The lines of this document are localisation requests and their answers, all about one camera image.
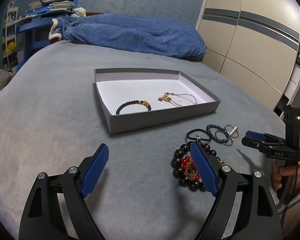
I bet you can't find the dark blue beaded bracelet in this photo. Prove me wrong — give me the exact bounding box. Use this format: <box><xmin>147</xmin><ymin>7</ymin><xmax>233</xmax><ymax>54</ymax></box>
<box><xmin>206</xmin><ymin>123</ymin><xmax>229</xmax><ymax>144</ymax></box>

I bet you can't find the black elastic hair tie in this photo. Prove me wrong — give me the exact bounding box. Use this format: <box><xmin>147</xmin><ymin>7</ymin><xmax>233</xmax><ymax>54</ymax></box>
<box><xmin>186</xmin><ymin>128</ymin><xmax>213</xmax><ymax>142</ymax></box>

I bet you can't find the red bead gold bracelet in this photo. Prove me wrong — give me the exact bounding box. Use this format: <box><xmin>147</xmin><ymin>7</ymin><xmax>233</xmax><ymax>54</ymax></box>
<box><xmin>180</xmin><ymin>155</ymin><xmax>201</xmax><ymax>181</ymax></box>

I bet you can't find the large black bead bracelet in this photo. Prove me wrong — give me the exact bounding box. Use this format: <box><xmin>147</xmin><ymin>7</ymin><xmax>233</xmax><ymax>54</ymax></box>
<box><xmin>171</xmin><ymin>141</ymin><xmax>222</xmax><ymax>192</ymax></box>

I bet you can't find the person's right hand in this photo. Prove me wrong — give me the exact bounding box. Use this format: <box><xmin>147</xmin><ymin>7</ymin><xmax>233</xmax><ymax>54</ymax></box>
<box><xmin>271</xmin><ymin>162</ymin><xmax>300</xmax><ymax>194</ymax></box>

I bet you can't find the grey bed cover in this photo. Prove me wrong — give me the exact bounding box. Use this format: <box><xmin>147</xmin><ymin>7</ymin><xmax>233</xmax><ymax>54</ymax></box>
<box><xmin>0</xmin><ymin>41</ymin><xmax>285</xmax><ymax>239</ymax></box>

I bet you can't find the beige sliding wardrobe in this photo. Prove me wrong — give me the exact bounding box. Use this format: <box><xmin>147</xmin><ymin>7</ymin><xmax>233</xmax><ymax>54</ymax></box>
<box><xmin>198</xmin><ymin>0</ymin><xmax>300</xmax><ymax>109</ymax></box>

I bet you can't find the grey shallow cardboard box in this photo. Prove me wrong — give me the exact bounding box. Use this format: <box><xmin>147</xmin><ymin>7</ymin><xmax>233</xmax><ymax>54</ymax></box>
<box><xmin>94</xmin><ymin>68</ymin><xmax>220</xmax><ymax>134</ymax></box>

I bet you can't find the blue fleece blanket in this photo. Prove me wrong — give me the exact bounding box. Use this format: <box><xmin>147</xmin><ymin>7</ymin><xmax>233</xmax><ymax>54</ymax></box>
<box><xmin>49</xmin><ymin>13</ymin><xmax>206</xmax><ymax>61</ymax></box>

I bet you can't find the white shelf rack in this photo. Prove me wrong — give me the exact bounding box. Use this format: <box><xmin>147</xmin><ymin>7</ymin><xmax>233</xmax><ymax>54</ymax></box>
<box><xmin>1</xmin><ymin>2</ymin><xmax>18</xmax><ymax>72</ymax></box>

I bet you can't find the blue desk shelf unit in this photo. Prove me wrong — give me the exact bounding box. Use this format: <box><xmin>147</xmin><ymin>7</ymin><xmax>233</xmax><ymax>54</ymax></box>
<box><xmin>16</xmin><ymin>0</ymin><xmax>79</xmax><ymax>72</ymax></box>

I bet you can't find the white plush toy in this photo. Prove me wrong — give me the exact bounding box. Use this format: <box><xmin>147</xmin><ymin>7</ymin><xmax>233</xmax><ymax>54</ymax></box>
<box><xmin>72</xmin><ymin>7</ymin><xmax>87</xmax><ymax>17</ymax></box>

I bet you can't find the stack of papers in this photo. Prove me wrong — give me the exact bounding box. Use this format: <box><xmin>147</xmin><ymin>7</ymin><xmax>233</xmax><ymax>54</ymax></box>
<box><xmin>48</xmin><ymin>1</ymin><xmax>75</xmax><ymax>11</ymax></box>

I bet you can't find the pink cord charm bracelet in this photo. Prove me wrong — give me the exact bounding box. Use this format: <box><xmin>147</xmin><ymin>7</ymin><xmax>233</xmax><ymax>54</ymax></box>
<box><xmin>157</xmin><ymin>92</ymin><xmax>198</xmax><ymax>107</ymax></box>

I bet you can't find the small black bead bracelet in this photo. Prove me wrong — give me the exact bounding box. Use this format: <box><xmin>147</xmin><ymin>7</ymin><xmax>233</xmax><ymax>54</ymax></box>
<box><xmin>115</xmin><ymin>100</ymin><xmax>152</xmax><ymax>116</ymax></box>

